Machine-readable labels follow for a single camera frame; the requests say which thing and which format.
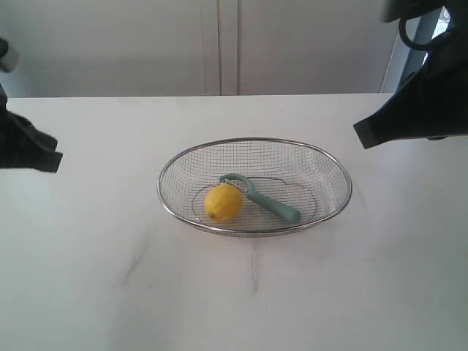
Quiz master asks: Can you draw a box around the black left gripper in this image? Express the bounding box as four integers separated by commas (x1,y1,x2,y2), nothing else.
1,86,63,173

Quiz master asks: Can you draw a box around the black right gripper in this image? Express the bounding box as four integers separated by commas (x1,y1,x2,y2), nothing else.
354,7,467,149

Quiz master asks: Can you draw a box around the teal handled peeler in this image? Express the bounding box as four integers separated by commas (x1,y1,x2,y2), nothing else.
219,173,301,224

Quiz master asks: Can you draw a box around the yellow lemon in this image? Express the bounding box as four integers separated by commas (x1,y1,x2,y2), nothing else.
204,184,243,223

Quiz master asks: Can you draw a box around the steel wire mesh basket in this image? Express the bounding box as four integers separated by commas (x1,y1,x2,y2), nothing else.
157,137,352,238

